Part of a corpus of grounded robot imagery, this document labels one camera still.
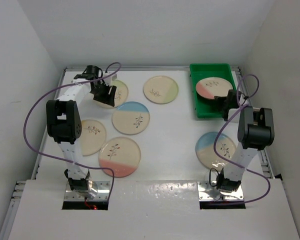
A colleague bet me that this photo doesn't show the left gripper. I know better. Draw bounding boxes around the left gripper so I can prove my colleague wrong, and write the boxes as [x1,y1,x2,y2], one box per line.
[90,81,116,107]

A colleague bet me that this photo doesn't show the green cream plate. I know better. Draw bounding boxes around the green cream plate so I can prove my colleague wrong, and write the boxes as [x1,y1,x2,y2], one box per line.
[96,80,129,109]
[143,75,179,105]

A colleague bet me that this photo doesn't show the pink cream plate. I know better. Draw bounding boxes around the pink cream plate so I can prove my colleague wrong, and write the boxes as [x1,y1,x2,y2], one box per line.
[98,136,141,178]
[195,77,234,100]

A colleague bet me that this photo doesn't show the blue cream plate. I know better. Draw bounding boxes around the blue cream plate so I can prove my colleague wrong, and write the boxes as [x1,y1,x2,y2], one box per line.
[195,132,237,171]
[112,101,151,135]

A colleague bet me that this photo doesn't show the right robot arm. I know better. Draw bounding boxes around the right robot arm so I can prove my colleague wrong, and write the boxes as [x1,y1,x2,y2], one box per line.
[213,89,275,193]

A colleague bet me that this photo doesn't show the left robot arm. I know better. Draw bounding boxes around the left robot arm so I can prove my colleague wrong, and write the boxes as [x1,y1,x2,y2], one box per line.
[46,65,117,199]

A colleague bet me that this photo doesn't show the green plastic bin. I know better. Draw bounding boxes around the green plastic bin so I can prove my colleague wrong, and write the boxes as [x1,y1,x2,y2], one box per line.
[189,63,236,119]

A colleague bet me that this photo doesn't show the yellow cream plate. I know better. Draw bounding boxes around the yellow cream plate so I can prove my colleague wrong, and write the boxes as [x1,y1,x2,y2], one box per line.
[79,119,107,157]

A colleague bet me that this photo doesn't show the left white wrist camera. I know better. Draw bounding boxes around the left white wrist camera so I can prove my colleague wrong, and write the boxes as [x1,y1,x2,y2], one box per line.
[103,71,118,82]

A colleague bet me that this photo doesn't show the black cable at right base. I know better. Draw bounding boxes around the black cable at right base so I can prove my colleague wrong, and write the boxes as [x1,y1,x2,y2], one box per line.
[208,167,225,193]

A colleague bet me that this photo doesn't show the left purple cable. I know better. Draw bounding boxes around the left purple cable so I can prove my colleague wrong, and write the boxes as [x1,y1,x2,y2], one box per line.
[23,61,122,201]

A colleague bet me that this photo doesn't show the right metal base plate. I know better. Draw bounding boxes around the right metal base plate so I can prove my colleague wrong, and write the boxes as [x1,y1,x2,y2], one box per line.
[197,181,244,202]

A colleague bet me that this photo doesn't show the metal base plate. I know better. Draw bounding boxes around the metal base plate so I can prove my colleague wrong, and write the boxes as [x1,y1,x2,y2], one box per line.
[197,181,244,202]
[63,181,111,202]

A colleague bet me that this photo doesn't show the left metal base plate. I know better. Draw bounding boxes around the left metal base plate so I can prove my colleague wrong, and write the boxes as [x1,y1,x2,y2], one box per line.
[63,181,111,202]

